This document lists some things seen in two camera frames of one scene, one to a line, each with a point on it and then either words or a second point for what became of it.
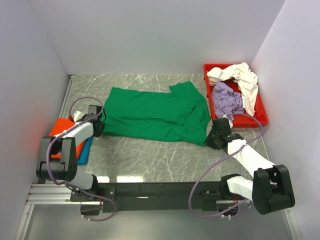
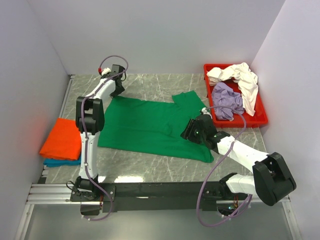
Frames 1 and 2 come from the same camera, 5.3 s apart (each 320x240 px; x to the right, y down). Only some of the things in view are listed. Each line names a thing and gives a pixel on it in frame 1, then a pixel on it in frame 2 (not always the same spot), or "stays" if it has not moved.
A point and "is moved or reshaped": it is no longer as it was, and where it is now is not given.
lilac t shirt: (226, 101) stays
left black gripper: (99, 127) → (118, 89)
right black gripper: (213, 139) → (189, 129)
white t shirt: (248, 82) stays
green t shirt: (181, 115) is moved or reshaped
